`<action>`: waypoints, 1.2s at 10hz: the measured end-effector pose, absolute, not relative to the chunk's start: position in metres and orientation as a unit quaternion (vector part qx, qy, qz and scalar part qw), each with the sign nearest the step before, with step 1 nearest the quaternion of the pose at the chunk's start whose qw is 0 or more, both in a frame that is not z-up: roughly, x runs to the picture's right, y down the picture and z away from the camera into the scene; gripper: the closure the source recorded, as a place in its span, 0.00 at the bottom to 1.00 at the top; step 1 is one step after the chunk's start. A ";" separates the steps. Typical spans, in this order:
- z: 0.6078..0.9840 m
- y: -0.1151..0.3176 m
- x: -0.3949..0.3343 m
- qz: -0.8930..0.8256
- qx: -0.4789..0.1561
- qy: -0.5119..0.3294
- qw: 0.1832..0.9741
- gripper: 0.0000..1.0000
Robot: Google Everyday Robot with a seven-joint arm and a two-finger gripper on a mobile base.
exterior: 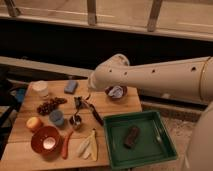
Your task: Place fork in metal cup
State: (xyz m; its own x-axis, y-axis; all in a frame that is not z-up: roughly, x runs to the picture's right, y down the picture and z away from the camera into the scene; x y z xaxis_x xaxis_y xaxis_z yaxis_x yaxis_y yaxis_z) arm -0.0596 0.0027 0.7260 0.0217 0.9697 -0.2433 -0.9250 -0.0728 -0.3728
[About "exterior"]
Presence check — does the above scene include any dark handled fork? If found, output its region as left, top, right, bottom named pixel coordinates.
left=83, top=100, right=104, bottom=126

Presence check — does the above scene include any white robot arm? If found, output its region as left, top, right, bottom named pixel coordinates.
left=88, top=54, right=213, bottom=171

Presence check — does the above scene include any small metal cup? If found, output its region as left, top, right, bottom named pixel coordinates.
left=69, top=115, right=82, bottom=130

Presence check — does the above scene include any blue plastic cup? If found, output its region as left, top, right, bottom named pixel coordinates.
left=49, top=109, right=64, bottom=126

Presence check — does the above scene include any white plastic cup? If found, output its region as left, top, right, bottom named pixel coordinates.
left=32, top=80, right=49, bottom=99

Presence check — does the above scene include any blue sponge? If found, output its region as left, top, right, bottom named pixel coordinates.
left=64, top=80, right=78, bottom=94

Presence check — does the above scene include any bunch of dark grapes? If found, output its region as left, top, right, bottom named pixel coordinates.
left=37, top=97, right=67, bottom=116

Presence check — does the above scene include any blue cloth in bowl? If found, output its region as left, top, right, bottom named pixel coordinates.
left=108, top=86, right=124, bottom=99

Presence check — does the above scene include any orange carrot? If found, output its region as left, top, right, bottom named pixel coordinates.
left=61, top=130, right=73, bottom=159

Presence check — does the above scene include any red bowl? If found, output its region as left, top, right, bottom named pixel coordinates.
left=105, top=86, right=127, bottom=99

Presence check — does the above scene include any orange bowl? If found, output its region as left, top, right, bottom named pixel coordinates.
left=31, top=126, right=61, bottom=155

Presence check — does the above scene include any yellow apple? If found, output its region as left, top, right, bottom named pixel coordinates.
left=26, top=117, right=43, bottom=132

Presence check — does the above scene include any brown sponge block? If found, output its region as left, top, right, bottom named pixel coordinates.
left=124, top=126, right=140, bottom=148

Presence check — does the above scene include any green plastic tray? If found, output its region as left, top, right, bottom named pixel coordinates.
left=103, top=110, right=177, bottom=170

